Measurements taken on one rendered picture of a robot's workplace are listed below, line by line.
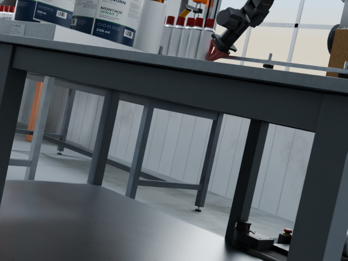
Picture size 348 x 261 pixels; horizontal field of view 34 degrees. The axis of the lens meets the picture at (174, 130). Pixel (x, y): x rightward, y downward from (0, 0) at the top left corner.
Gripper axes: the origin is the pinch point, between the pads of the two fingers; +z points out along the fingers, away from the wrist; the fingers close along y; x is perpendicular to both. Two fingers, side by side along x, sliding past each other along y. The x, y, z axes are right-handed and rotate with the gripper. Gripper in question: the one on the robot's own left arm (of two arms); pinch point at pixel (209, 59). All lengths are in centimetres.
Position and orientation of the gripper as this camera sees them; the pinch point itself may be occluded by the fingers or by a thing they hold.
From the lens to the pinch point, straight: 212.9
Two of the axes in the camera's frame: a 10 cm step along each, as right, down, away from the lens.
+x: 4.2, 7.5, -5.1
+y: -6.8, -1.1, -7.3
